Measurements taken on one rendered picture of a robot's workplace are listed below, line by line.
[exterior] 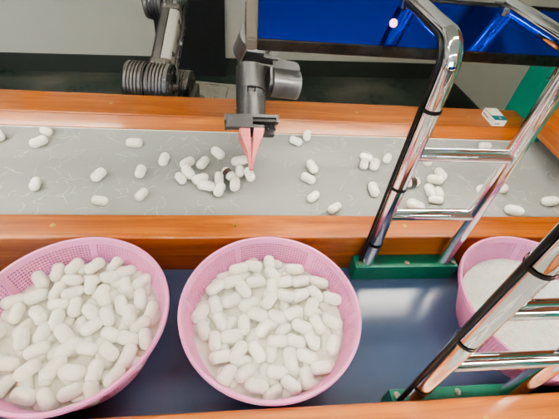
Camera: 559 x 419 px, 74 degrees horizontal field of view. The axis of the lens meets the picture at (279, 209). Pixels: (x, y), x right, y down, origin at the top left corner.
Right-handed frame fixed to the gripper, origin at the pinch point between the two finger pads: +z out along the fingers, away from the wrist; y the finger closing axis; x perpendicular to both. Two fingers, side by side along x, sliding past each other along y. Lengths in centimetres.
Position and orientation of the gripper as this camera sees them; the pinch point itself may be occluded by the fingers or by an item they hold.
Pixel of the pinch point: (251, 165)
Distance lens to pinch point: 71.6
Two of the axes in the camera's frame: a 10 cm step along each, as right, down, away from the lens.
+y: 9.9, 0.0, 1.3
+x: -1.3, 0.8, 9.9
